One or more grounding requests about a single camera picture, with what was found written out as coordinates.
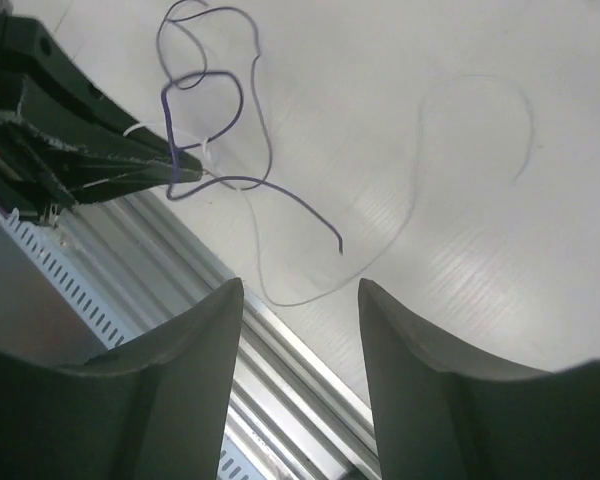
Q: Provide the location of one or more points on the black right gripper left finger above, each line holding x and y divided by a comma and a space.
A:
130, 400

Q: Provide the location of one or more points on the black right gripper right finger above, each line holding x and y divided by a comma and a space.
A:
445, 409

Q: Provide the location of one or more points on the aluminium table edge rail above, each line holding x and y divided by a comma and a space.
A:
246, 394

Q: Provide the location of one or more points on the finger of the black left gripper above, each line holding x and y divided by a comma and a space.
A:
62, 141

